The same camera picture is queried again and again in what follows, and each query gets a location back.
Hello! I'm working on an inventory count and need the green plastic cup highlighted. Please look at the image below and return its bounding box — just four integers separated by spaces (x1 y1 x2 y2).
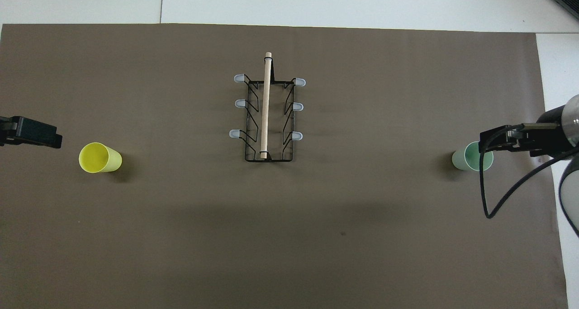
451 141 494 172

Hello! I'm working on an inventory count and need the brown table mat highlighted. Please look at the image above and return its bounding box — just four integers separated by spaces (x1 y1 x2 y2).
0 23 569 309

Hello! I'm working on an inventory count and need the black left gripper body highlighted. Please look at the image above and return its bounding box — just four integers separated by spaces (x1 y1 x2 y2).
0 116 14 146

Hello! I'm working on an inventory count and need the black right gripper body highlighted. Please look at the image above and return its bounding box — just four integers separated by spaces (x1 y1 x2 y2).
520 105 571 158

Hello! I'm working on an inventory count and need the black wire cup rack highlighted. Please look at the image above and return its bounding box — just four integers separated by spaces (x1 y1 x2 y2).
229 52 307 162

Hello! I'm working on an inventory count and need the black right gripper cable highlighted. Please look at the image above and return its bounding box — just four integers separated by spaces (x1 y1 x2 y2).
479 124 579 219

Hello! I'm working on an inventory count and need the yellow plastic cup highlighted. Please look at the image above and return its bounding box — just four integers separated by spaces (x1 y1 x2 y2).
79 142 123 174

